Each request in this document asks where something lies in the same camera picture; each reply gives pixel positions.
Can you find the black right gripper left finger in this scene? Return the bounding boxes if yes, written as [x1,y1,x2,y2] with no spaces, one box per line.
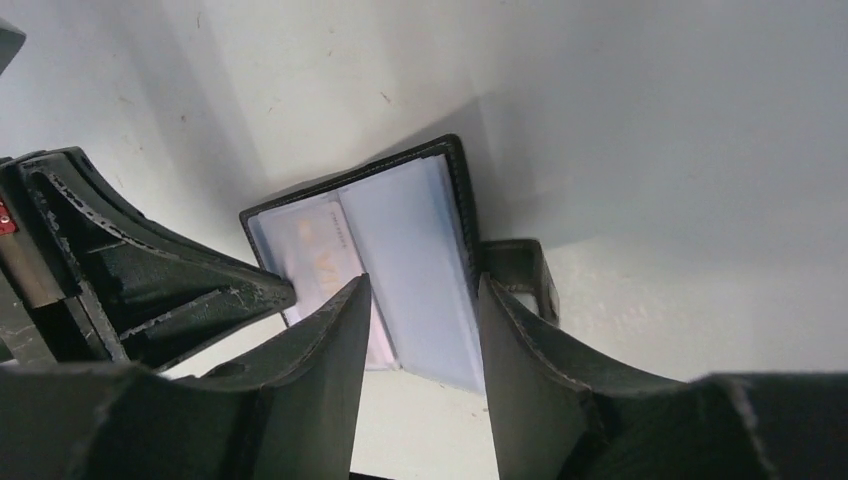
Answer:
[1,275,371,479]

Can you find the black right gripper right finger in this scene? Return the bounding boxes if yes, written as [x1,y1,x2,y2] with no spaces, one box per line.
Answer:
[479,277,847,479]

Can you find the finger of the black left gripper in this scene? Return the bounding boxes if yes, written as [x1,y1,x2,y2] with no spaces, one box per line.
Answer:
[16,162,298,372]
[26,147,258,272]

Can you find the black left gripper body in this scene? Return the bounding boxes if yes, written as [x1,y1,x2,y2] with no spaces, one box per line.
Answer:
[1,155,126,365]

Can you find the black leather card holder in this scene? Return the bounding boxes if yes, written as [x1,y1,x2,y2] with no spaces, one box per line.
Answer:
[239,133,562,397]

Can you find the silver credit card in holder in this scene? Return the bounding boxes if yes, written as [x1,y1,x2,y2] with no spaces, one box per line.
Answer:
[254,200,399,372]

